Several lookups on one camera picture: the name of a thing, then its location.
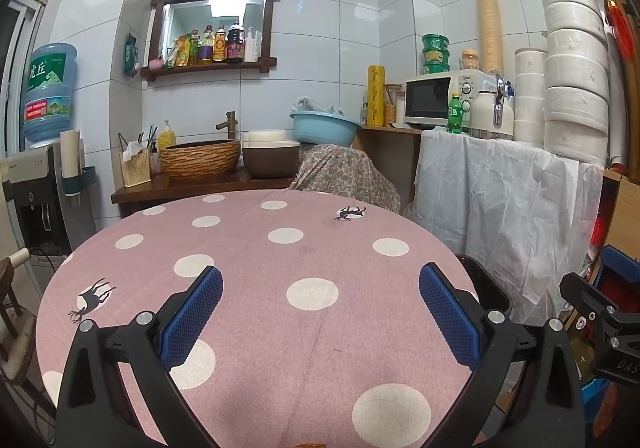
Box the water dispenser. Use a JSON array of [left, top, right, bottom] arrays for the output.
[[0, 144, 98, 254]]

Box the stack of white bowls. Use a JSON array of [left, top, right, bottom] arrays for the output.
[[530, 0, 612, 164]]

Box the dark wooden counter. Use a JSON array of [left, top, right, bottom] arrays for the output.
[[111, 173, 301, 219]]

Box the stack of small white rolls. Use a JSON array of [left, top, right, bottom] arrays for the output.
[[513, 48, 548, 145]]

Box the teal cup holder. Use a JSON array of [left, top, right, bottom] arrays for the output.
[[62, 165, 97, 194]]

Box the white kettle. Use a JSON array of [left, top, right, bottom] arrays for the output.
[[470, 70, 516, 140]]

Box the green soda bottle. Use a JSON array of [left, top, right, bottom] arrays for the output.
[[446, 93, 464, 135]]

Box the brown pot with cream lid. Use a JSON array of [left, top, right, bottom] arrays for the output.
[[241, 129, 301, 180]]

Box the dark plastic trash bin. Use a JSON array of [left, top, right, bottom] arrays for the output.
[[454, 254, 515, 329]]

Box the glass storage jar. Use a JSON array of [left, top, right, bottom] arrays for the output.
[[384, 84, 406, 125]]

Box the wicker basket basin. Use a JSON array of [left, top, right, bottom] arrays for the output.
[[160, 139, 242, 181]]

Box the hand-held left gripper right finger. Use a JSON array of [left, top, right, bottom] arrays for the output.
[[418, 262, 586, 448]]

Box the floral patterned cloth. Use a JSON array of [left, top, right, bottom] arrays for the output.
[[290, 144, 402, 215]]

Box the blue water jug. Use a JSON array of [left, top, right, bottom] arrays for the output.
[[22, 43, 78, 144]]

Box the stack of paper cups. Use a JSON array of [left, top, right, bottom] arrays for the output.
[[475, 0, 505, 74]]

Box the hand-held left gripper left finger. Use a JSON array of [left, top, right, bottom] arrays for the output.
[[55, 265, 225, 448]]

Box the clear plastic bag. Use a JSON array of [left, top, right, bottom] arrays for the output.
[[295, 96, 346, 116]]

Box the wooden chair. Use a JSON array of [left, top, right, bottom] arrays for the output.
[[0, 255, 43, 386]]

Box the yellow wrap roll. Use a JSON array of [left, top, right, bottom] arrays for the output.
[[367, 65, 386, 126]]

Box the dark sauce bottle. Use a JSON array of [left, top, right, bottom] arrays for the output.
[[225, 20, 245, 63]]

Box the white microwave oven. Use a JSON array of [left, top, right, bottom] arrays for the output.
[[404, 69, 493, 130]]

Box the cream cup tube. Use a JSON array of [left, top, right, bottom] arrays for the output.
[[60, 129, 83, 179]]

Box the amber bottle with gold label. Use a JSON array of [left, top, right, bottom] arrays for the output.
[[213, 23, 228, 63]]

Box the brass faucet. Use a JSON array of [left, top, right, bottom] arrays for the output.
[[216, 111, 241, 141]]

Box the beige tissue holder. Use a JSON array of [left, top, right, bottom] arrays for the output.
[[119, 148, 152, 188]]

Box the light wooden cabinet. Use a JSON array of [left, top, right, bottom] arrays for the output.
[[359, 124, 423, 204]]

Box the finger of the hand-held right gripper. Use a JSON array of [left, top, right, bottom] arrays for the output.
[[600, 244, 640, 279], [559, 271, 617, 330]]

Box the window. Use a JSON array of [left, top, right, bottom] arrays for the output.
[[0, 0, 48, 159]]

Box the white cloth cover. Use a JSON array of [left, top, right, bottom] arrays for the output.
[[405, 126, 606, 324]]

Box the white plastic bottle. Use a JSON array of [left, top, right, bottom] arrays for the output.
[[244, 28, 262, 62]]

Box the pink polka dot tablecloth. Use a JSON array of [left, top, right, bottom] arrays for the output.
[[36, 191, 493, 448]]

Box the yellow oil bottle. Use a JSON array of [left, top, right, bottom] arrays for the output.
[[199, 26, 215, 65]]

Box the blue plastic basin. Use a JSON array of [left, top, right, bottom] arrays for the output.
[[290, 110, 362, 147]]

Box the wooden shelf with bottles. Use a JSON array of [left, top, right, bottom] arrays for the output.
[[140, 0, 281, 84]]

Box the blue plastic bag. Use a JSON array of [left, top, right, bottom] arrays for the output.
[[580, 378, 618, 441]]

